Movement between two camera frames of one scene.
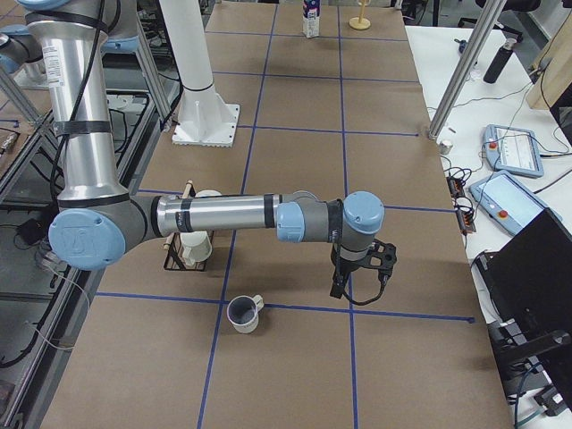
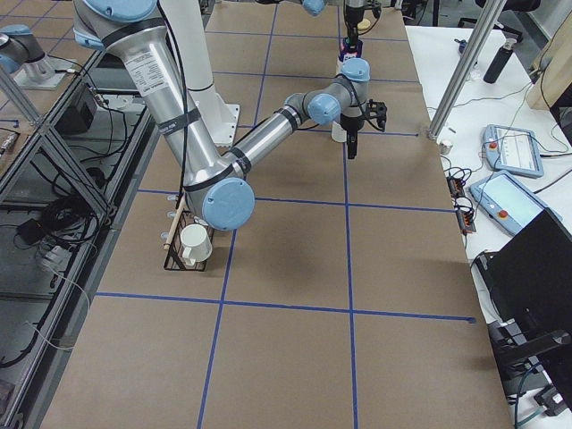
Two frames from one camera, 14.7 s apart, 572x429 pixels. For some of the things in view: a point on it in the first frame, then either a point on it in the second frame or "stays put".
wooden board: (550, 83) stays put
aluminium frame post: (488, 21) stays put
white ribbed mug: (242, 312) → (338, 133)
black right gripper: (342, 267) → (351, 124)
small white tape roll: (445, 147) stays put
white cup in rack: (196, 246) stays put
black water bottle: (500, 61) stays put
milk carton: (311, 18) → (347, 51)
